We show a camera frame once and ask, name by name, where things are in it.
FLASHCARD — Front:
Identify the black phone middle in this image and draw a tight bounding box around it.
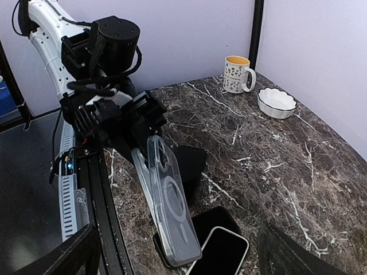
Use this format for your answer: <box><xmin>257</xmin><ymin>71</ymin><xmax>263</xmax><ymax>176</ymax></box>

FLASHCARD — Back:
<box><xmin>150</xmin><ymin>196</ymin><xmax>240</xmax><ymax>267</ymax></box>

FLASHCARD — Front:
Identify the black phone left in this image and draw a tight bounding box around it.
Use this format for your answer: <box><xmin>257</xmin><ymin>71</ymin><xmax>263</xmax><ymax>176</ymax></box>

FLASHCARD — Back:
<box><xmin>174</xmin><ymin>146</ymin><xmax>206</xmax><ymax>204</ymax></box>

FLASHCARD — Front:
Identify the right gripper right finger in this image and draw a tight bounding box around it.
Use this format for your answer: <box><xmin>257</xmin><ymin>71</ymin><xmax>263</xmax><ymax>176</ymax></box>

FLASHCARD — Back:
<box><xmin>257</xmin><ymin>223</ymin><xmax>345</xmax><ymax>274</ymax></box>

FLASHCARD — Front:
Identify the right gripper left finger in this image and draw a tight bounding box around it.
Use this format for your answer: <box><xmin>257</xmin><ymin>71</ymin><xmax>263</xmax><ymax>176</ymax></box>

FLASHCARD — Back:
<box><xmin>14</xmin><ymin>223</ymin><xmax>101</xmax><ymax>274</ymax></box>

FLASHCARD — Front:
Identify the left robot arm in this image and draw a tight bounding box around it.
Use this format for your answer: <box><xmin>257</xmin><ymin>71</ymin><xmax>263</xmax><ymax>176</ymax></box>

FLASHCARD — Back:
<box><xmin>12</xmin><ymin>1</ymin><xmax>166</xmax><ymax>161</ymax></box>

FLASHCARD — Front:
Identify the clear magsafe phone case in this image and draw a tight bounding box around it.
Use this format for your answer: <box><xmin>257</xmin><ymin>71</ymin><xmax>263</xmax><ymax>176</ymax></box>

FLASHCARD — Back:
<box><xmin>147</xmin><ymin>135</ymin><xmax>202</xmax><ymax>267</ymax></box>

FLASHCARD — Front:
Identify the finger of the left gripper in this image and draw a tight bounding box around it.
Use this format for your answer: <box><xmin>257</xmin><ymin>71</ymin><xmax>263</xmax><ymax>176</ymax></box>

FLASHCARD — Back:
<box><xmin>108</xmin><ymin>134</ymin><xmax>136</xmax><ymax>165</ymax></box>
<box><xmin>130</xmin><ymin>115</ymin><xmax>165</xmax><ymax>155</ymax></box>

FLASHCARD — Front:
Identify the left black frame post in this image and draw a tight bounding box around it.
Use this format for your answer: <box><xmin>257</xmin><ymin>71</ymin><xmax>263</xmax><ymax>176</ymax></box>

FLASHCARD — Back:
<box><xmin>249</xmin><ymin>0</ymin><xmax>265</xmax><ymax>70</ymax></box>

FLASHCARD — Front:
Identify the white slotted cable duct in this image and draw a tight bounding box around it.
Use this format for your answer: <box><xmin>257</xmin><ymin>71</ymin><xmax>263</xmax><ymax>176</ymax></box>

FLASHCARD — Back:
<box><xmin>58</xmin><ymin>122</ymin><xmax>77</xmax><ymax>242</ymax></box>

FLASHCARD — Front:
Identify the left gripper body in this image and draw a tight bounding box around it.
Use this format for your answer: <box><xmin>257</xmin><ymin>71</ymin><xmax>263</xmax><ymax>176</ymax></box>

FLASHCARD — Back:
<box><xmin>60</xmin><ymin>91</ymin><xmax>167</xmax><ymax>141</ymax></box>

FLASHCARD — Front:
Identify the white scalloped bowl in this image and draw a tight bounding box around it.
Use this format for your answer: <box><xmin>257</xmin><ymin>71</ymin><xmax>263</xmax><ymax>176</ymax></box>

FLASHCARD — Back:
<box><xmin>257</xmin><ymin>88</ymin><xmax>297</xmax><ymax>119</ymax></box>

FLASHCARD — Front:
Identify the patterned mug yellow inside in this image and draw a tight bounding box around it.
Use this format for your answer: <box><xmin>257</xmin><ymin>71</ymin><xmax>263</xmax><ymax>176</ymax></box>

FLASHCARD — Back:
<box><xmin>223</xmin><ymin>56</ymin><xmax>256</xmax><ymax>94</ymax></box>

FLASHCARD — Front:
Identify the black front table rail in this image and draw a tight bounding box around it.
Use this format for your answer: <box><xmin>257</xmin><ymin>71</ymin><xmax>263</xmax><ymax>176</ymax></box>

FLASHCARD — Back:
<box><xmin>75</xmin><ymin>145</ymin><xmax>134</xmax><ymax>274</ymax></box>

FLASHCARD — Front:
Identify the small circuit board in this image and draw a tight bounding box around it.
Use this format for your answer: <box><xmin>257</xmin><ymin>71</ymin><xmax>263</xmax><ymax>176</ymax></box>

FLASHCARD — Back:
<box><xmin>61</xmin><ymin>148</ymin><xmax>74</xmax><ymax>176</ymax></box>

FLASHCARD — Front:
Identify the black phone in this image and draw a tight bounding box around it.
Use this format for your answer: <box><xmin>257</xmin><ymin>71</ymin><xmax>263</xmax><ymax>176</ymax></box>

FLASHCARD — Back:
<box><xmin>150</xmin><ymin>196</ymin><xmax>240</xmax><ymax>267</ymax></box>
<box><xmin>174</xmin><ymin>146</ymin><xmax>206</xmax><ymax>204</ymax></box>

